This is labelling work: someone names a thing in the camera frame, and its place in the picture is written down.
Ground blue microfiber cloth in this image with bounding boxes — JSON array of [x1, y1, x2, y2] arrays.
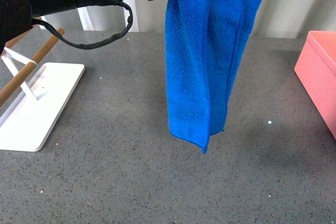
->
[[165, 0, 261, 152]]

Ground white towel rack with wooden bars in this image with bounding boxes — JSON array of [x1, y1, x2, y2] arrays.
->
[[1, 33, 85, 152]]

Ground pink plastic box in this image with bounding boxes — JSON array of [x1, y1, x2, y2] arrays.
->
[[295, 31, 335, 136]]

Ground black sleeved cable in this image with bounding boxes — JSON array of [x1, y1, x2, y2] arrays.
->
[[31, 0, 134, 50]]

